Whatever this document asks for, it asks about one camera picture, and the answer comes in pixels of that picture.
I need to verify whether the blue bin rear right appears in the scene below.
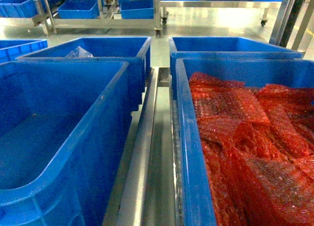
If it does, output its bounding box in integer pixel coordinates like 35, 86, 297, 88
168, 36, 303, 100

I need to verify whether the blue bin far left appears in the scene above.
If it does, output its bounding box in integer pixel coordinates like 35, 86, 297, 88
0, 39, 48, 63

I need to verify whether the steel shelf rack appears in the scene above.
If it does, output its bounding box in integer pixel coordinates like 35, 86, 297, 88
102, 0, 312, 226

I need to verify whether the red bubble wrap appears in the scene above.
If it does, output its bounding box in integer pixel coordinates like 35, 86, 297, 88
188, 72, 314, 226

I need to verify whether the blue bin with red wrap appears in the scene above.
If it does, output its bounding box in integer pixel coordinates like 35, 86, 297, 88
173, 58, 314, 226

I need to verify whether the blue bin rear left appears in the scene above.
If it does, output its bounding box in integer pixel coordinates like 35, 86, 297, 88
16, 36, 152, 111

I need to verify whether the blue empty bin middle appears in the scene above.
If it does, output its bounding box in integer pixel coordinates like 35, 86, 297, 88
0, 61, 132, 226

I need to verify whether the clear plastic bag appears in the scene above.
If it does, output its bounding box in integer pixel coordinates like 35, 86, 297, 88
65, 46, 94, 58

